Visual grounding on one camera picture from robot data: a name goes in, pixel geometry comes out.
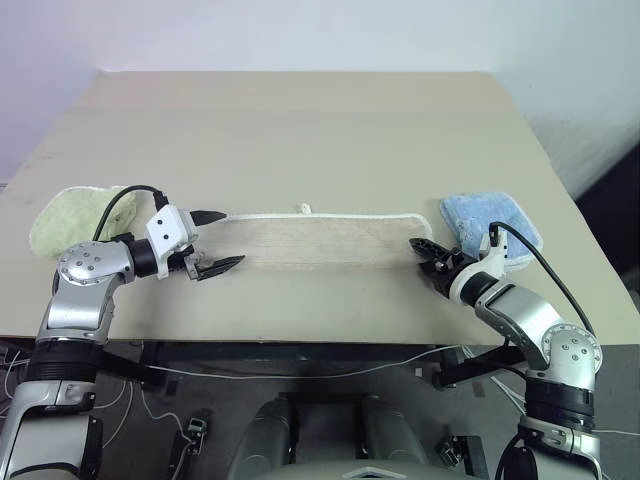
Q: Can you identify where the dark rounded robot leg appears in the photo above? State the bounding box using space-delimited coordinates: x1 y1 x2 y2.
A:
228 396 297 470
358 394 432 467

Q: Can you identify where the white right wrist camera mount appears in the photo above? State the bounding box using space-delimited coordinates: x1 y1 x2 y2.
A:
448 230 511 301

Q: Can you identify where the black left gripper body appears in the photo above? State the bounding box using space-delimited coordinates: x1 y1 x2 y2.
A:
169 210 202 282

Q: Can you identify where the black table frame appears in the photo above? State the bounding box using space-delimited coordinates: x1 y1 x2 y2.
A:
0 338 532 392

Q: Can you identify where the small black floor clamp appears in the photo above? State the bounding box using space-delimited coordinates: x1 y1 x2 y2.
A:
185 408 212 455
435 433 470 472

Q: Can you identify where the beige long towel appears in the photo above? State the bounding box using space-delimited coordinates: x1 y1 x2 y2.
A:
197 201 435 274

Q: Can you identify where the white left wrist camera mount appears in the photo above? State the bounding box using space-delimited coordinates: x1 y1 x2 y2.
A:
145 203 197 280

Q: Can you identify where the long white wire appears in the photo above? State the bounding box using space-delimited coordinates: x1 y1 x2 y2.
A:
142 344 469 380

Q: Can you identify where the light green folded towel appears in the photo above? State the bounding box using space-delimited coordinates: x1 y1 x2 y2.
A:
28 185 142 262

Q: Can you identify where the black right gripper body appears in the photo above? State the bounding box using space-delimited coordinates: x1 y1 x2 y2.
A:
428 248 475 300

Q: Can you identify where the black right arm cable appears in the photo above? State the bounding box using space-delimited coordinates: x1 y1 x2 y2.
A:
487 222 599 342

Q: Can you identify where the grey robot torso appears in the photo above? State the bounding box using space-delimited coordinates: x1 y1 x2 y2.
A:
259 458 484 480

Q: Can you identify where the light blue folded towel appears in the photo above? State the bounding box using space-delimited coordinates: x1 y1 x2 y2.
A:
438 189 545 274

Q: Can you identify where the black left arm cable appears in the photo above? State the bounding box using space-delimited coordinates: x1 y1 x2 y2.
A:
93 184 169 244

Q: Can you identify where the thin white floor wire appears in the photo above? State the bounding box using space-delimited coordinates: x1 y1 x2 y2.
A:
97 389 194 451

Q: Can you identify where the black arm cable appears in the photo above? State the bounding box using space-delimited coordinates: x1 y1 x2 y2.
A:
487 222 599 342
93 184 169 244

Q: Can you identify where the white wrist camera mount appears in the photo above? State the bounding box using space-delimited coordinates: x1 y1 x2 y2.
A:
145 203 197 280
448 230 511 301

